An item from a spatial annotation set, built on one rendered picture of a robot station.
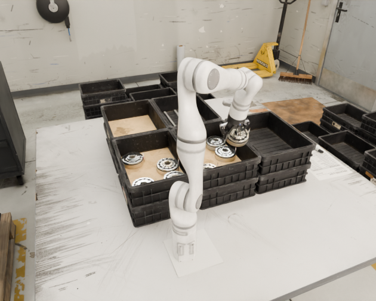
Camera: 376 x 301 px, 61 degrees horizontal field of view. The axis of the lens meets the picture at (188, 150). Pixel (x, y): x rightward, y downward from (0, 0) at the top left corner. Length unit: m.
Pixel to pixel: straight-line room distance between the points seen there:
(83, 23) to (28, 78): 1.02
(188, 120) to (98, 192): 0.81
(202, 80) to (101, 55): 3.86
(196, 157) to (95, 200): 0.74
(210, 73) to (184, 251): 0.67
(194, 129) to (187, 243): 0.46
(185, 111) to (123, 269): 0.66
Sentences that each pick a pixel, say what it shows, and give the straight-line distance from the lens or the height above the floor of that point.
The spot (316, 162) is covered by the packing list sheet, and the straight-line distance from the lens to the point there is 1.91.
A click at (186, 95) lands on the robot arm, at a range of 0.94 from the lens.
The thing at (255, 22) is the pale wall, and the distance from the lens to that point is 5.44.
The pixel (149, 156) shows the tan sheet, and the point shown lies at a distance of 1.60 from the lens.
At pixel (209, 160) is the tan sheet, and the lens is 1.56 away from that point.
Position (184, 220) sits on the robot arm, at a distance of 1.14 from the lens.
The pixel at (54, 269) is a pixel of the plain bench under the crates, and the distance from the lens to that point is 1.36.
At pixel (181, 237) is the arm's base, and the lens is 1.19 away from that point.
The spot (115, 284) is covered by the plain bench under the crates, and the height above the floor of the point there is 0.70.
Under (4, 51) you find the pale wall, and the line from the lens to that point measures 4.66.
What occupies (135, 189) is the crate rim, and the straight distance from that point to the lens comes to 1.26.
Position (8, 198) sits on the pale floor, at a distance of 2.96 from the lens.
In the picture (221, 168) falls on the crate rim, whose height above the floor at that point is 0.92.
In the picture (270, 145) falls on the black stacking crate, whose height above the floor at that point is 0.83.
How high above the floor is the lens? 1.72
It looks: 33 degrees down
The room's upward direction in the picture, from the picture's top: straight up
